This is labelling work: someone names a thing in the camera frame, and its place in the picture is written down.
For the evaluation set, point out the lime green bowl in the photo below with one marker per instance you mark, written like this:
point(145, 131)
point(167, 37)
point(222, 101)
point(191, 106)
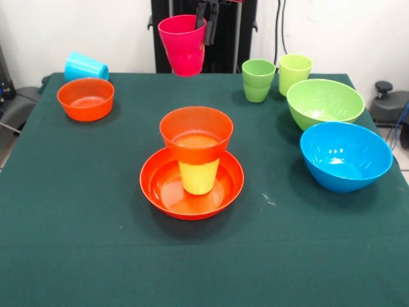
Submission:
point(322, 102)

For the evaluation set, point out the grey stand base with knob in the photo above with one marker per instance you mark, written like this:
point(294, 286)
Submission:
point(390, 108)

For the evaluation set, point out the black equipment box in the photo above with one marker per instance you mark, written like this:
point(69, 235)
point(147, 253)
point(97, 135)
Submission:
point(6, 83)

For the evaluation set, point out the dark green tablecloth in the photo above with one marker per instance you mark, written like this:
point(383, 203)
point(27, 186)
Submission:
point(204, 256)

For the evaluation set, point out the yellow cup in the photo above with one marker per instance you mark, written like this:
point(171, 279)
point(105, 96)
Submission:
point(198, 179)

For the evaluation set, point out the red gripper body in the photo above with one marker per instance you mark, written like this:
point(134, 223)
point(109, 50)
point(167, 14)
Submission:
point(234, 1)

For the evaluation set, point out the pink cup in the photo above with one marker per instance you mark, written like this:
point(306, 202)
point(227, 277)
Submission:
point(183, 48)

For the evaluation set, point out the small orange bowl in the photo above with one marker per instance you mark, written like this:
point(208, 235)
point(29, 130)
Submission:
point(196, 150)
point(86, 99)

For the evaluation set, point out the blue bowl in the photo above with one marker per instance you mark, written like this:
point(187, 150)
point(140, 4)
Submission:
point(345, 156)

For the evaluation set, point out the large orange bowl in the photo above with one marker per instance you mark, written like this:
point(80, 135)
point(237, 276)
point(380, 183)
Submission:
point(159, 192)

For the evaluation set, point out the blue cup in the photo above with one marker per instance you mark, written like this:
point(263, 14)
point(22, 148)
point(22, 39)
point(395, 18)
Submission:
point(83, 67)

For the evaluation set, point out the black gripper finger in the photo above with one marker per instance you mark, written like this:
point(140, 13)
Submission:
point(211, 28)
point(200, 17)

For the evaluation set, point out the lime green cup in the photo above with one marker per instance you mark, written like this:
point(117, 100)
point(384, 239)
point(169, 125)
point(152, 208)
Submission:
point(292, 75)

